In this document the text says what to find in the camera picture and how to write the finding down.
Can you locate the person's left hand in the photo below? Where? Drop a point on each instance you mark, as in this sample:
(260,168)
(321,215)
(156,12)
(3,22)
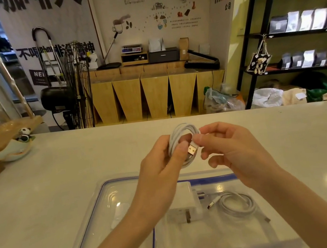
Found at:
(156,183)

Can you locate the black printer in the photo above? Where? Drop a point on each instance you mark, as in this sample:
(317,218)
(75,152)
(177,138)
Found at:
(164,55)

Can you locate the black standing fan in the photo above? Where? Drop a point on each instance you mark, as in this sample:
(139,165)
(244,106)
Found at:
(78,85)

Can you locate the white charger plug adapter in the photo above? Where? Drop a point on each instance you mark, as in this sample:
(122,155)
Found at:
(184,200)

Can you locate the black metal shelf rack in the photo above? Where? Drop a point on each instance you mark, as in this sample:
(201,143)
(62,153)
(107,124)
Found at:
(246,27)

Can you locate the white ceramic bowl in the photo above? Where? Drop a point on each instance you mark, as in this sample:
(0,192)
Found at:
(9,153)

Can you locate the brown cardboard box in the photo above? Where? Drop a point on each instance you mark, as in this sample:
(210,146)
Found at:
(184,49)

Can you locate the black desk lamp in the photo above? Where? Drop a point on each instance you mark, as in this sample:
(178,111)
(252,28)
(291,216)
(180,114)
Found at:
(109,65)

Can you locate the clear plastic rubbish bag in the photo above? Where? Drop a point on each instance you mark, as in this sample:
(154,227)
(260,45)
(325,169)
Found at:
(222,101)

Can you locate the white plastic sack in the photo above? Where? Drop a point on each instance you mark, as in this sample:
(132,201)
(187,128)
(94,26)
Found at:
(266,98)

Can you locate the white banner with black characters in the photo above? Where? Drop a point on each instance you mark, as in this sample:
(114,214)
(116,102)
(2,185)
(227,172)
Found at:
(20,36)

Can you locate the wooden stand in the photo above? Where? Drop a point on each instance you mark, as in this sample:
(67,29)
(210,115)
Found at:
(5,131)

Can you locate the person's left thumb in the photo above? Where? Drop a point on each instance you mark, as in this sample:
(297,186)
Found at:
(182,154)

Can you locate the clear plastic lid blue rim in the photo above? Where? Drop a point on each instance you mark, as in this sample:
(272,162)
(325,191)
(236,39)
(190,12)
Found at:
(102,208)

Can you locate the silver digital scale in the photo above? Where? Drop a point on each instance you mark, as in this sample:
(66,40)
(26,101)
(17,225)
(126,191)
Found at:
(131,49)

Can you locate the small wooden shelf box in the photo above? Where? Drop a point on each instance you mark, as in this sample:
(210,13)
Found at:
(134,59)

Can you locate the panda figurine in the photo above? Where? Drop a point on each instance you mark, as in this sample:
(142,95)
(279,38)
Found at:
(25,134)

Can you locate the clear zip bag blue strip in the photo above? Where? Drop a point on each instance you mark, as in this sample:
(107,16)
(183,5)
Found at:
(214,238)

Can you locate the person's right hand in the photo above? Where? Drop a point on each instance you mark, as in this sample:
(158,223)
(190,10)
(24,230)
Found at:
(243,160)

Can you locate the person's right forearm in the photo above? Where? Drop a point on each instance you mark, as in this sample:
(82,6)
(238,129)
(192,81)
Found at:
(313,213)

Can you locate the row of pale coffee bags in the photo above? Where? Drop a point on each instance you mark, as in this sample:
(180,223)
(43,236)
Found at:
(306,19)
(308,59)

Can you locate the silver hand truck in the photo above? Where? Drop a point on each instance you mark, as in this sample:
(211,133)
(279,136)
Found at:
(48,58)

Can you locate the person's right middle finger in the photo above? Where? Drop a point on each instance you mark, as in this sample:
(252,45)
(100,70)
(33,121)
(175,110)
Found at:
(209,154)

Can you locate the hanging black pouch with bear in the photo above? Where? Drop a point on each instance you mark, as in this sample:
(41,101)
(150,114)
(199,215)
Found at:
(258,63)

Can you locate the person's right thumb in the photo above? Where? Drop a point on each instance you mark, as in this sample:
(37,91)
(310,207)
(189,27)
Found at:
(209,142)

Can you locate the wooden counter cabinet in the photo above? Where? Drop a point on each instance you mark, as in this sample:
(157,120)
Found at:
(156,94)

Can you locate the black sealing machine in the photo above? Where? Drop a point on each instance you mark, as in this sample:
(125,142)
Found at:
(202,62)

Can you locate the beige cloth bag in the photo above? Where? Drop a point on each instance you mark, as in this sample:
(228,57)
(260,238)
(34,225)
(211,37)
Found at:
(293,96)

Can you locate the white paper sheets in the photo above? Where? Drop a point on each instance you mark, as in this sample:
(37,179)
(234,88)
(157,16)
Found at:
(156,44)

